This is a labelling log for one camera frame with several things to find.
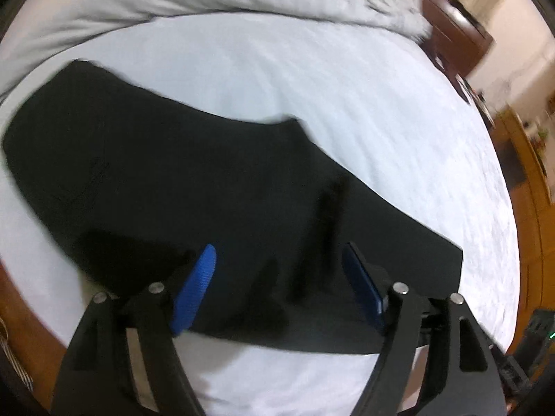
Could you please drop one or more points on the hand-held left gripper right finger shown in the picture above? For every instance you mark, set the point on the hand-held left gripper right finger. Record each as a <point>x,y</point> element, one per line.
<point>362,288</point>

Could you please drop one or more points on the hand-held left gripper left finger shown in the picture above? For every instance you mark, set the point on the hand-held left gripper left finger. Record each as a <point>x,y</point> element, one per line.
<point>196,288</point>

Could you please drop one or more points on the black pants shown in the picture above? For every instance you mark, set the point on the black pants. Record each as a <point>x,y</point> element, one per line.
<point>173,173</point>

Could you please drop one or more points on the white bed sheet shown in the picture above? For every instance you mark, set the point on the white bed sheet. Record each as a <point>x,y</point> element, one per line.
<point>347,95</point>

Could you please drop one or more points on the green potted plant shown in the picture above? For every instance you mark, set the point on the green potted plant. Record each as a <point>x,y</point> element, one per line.
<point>543,136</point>

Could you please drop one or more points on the wooden headboard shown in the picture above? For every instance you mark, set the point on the wooden headboard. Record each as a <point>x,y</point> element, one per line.
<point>455,34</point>

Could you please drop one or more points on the wooden bed side rail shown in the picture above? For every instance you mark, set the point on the wooden bed side rail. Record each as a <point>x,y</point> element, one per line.
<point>26,312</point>

